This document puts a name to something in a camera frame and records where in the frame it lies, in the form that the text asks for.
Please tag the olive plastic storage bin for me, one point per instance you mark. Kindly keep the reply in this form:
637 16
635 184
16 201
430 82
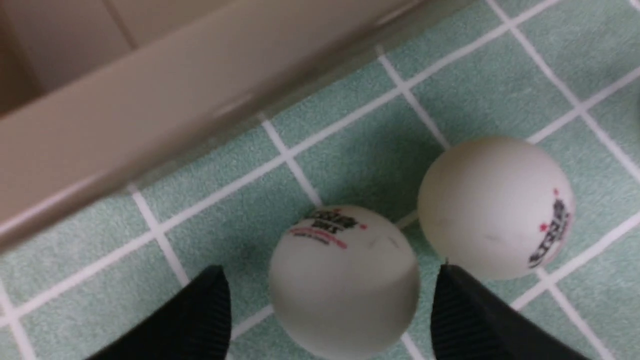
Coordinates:
152 111

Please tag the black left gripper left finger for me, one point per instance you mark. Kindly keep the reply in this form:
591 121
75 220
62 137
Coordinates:
196 324

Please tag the green checkered table cloth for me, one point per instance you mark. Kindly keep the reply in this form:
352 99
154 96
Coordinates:
563 74

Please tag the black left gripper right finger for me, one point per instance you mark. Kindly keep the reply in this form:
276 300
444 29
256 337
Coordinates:
469 322

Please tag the white ping-pong ball with logo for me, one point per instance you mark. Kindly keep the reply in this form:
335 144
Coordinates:
499 207

